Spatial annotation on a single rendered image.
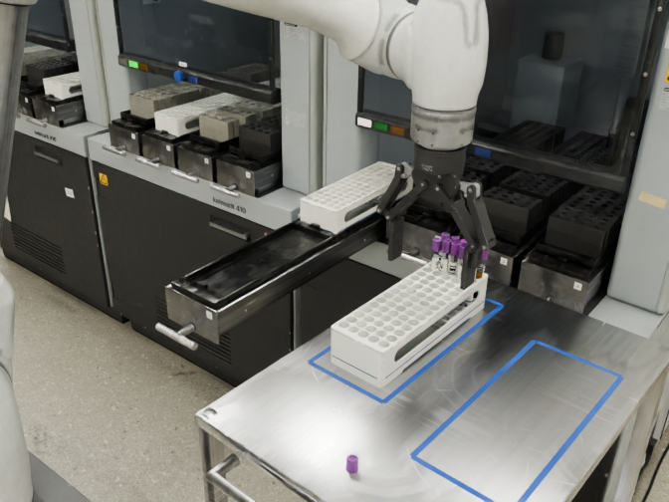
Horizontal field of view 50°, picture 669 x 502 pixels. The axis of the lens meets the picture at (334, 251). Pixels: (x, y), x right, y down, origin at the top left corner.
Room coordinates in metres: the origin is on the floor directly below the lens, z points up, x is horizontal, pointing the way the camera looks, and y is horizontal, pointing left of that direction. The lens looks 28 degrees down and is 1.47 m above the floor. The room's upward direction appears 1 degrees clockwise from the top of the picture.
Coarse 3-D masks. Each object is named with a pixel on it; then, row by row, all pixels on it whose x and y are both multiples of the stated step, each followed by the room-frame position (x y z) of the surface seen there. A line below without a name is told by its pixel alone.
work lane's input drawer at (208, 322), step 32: (288, 224) 1.36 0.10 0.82; (384, 224) 1.43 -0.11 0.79; (224, 256) 1.21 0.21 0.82; (256, 256) 1.24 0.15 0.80; (288, 256) 1.24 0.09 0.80; (320, 256) 1.25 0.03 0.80; (192, 288) 1.09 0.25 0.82; (224, 288) 1.12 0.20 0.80; (256, 288) 1.12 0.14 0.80; (288, 288) 1.18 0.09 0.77; (192, 320) 1.07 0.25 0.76; (224, 320) 1.05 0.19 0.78
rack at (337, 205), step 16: (352, 176) 1.51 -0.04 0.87; (368, 176) 1.52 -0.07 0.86; (384, 176) 1.52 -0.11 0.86; (320, 192) 1.43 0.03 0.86; (336, 192) 1.42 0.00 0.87; (352, 192) 1.42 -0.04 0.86; (368, 192) 1.44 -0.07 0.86; (384, 192) 1.55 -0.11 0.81; (400, 192) 1.51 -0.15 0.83; (304, 208) 1.37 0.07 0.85; (320, 208) 1.35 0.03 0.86; (336, 208) 1.35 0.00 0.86; (352, 208) 1.37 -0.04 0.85; (368, 208) 1.47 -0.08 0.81; (320, 224) 1.35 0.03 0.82; (336, 224) 1.32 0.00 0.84; (352, 224) 1.37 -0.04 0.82
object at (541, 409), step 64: (512, 320) 1.00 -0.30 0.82; (576, 320) 1.01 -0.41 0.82; (256, 384) 0.82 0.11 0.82; (320, 384) 0.82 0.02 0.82; (448, 384) 0.83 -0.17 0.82; (512, 384) 0.83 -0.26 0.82; (576, 384) 0.83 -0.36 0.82; (640, 384) 0.84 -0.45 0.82; (256, 448) 0.69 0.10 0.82; (320, 448) 0.70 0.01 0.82; (384, 448) 0.70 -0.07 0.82; (448, 448) 0.70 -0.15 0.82; (512, 448) 0.70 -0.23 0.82; (576, 448) 0.70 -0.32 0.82; (640, 448) 0.91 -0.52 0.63
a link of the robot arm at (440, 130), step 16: (416, 112) 0.97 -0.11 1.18; (432, 112) 0.95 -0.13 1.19; (448, 112) 0.95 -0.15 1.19; (464, 112) 0.95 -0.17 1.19; (416, 128) 0.97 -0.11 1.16; (432, 128) 0.95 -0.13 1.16; (448, 128) 0.95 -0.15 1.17; (464, 128) 0.95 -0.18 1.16; (432, 144) 0.95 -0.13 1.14; (448, 144) 0.95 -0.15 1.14; (464, 144) 0.96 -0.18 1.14
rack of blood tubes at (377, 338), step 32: (416, 288) 1.01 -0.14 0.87; (448, 288) 1.00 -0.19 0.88; (480, 288) 1.02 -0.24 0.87; (352, 320) 0.91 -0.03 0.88; (384, 320) 0.91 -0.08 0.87; (416, 320) 0.90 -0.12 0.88; (448, 320) 0.99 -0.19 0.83; (352, 352) 0.85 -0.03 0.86; (384, 352) 0.82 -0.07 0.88; (416, 352) 0.88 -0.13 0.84; (384, 384) 0.82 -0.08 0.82
